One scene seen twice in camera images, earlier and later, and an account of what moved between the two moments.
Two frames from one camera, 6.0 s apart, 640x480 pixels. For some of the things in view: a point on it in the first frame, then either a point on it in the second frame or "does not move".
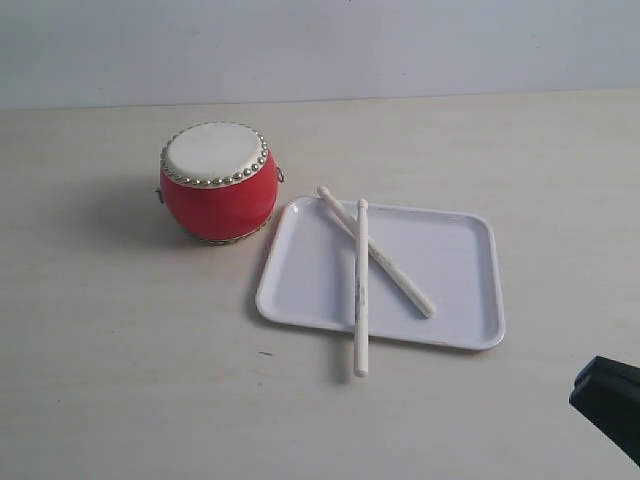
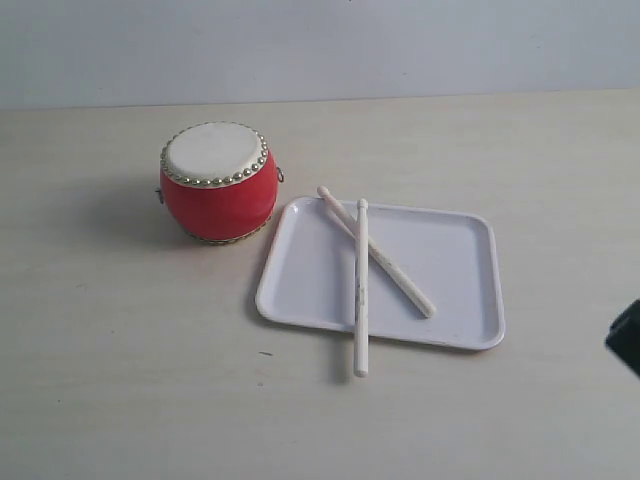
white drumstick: [347, 219] does not move
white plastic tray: [452, 257] does not move
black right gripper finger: [607, 393] to [623, 336]
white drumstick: [361, 290] does not move
